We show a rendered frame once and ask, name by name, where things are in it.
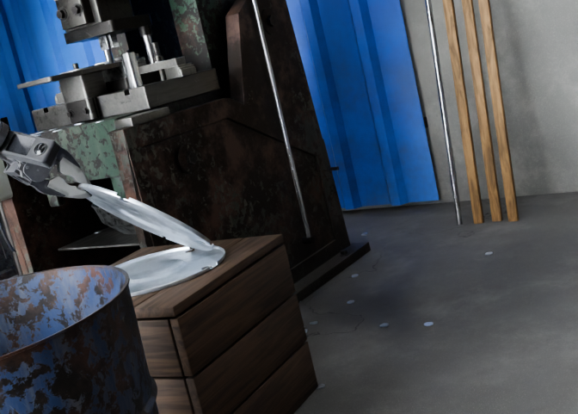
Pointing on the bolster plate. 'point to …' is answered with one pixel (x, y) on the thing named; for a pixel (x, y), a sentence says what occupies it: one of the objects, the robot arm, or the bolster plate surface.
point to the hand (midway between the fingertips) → (88, 191)
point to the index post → (132, 69)
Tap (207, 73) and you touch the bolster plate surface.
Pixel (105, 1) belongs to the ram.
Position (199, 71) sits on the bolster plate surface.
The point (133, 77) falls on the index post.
